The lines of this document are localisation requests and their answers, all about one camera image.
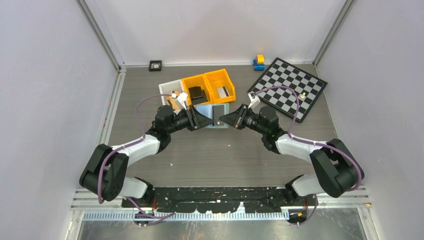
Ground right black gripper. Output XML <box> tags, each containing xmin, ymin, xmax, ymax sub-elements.
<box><xmin>219</xmin><ymin>103</ymin><xmax>268</xmax><ymax>136</ymax></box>

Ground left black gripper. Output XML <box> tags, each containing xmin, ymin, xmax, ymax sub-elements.
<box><xmin>166</xmin><ymin>104</ymin><xmax>213</xmax><ymax>135</ymax></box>

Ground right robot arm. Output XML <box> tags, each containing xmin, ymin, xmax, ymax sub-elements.
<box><xmin>219</xmin><ymin>104</ymin><xmax>364</xmax><ymax>205</ymax></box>

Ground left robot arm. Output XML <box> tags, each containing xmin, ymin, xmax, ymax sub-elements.
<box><xmin>79</xmin><ymin>105</ymin><xmax>214</xmax><ymax>207</ymax></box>

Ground dark grey VIP card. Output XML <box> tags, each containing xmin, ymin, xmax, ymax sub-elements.
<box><xmin>212</xmin><ymin>105</ymin><xmax>225</xmax><ymax>127</ymax></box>

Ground white card with stripe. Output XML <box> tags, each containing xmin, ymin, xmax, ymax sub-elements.
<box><xmin>216</xmin><ymin>86</ymin><xmax>230</xmax><ymax>99</ymax></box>

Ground brown cards in white bin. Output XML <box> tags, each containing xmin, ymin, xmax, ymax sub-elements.
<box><xmin>167</xmin><ymin>90</ymin><xmax>182</xmax><ymax>100</ymax></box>

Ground black wallet in bin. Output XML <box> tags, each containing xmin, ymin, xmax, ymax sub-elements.
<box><xmin>188</xmin><ymin>86</ymin><xmax>208</xmax><ymax>105</ymax></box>

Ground middle orange storage bin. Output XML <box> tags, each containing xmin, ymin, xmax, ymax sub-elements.
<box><xmin>182</xmin><ymin>73</ymin><xmax>213</xmax><ymax>105</ymax></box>

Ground orange storage bin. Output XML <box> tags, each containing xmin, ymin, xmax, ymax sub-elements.
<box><xmin>205</xmin><ymin>68</ymin><xmax>236</xmax><ymax>104</ymax></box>
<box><xmin>182</xmin><ymin>73</ymin><xmax>213</xmax><ymax>105</ymax></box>

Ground right orange storage bin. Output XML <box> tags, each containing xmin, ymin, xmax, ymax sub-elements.
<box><xmin>205</xmin><ymin>68</ymin><xmax>236</xmax><ymax>104</ymax></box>

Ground white storage bin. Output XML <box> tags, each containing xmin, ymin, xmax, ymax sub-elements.
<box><xmin>158</xmin><ymin>79</ymin><xmax>189</xmax><ymax>113</ymax></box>

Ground small black square box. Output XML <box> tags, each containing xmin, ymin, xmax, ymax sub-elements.
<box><xmin>148</xmin><ymin>60</ymin><xmax>163</xmax><ymax>72</ymax></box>

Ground black white chessboard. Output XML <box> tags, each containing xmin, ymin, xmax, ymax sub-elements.
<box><xmin>247</xmin><ymin>57</ymin><xmax>328</xmax><ymax>123</ymax></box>

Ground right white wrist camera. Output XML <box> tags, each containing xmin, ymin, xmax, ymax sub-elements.
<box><xmin>247</xmin><ymin>91</ymin><xmax>261</xmax><ymax>110</ymax></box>

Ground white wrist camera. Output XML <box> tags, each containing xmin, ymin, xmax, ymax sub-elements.
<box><xmin>247</xmin><ymin>91</ymin><xmax>261</xmax><ymax>110</ymax></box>
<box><xmin>170</xmin><ymin>91</ymin><xmax>188</xmax><ymax>110</ymax></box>

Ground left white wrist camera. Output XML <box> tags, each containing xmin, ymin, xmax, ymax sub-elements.
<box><xmin>170</xmin><ymin>91</ymin><xmax>188</xmax><ymax>110</ymax></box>

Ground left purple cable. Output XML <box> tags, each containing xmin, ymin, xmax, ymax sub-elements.
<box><xmin>96</xmin><ymin>94</ymin><xmax>178</xmax><ymax>228</ymax></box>

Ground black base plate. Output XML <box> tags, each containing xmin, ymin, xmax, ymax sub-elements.
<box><xmin>122</xmin><ymin>186</ymin><xmax>316</xmax><ymax>214</ymax></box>

